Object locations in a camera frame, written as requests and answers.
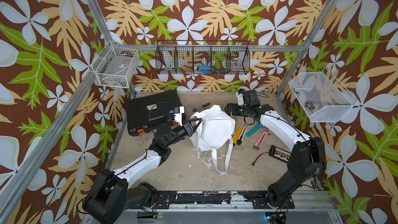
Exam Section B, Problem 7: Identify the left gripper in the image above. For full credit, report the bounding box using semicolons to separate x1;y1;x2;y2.
164;117;200;148

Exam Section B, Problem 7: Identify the white tote bag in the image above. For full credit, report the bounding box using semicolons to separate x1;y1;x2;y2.
189;105;236;175

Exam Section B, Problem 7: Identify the yellow wide utility knife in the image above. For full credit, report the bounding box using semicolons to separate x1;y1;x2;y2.
233;127;243;145

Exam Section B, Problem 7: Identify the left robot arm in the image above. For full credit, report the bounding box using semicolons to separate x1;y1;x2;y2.
78;118;202;224

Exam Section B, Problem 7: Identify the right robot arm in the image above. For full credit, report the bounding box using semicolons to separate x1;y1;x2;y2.
225;103;326;207

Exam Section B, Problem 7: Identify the blue object in basket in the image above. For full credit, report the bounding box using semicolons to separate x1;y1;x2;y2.
199;65;211;74

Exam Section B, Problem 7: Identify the black tool case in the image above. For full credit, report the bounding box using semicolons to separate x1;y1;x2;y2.
126;91;182;136

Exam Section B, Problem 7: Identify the white mesh hexagonal basket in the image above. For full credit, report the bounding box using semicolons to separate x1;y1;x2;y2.
289;68;359;122

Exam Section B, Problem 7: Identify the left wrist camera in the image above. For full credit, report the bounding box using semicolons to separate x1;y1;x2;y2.
170;106;185;126

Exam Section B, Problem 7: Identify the black wire basket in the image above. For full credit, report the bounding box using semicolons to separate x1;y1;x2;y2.
154;40;250;75

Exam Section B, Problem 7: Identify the metal base rail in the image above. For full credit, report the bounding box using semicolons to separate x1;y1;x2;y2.
86;190;336;212

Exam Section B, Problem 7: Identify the white wire basket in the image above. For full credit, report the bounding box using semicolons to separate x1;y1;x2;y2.
92;42;140;88

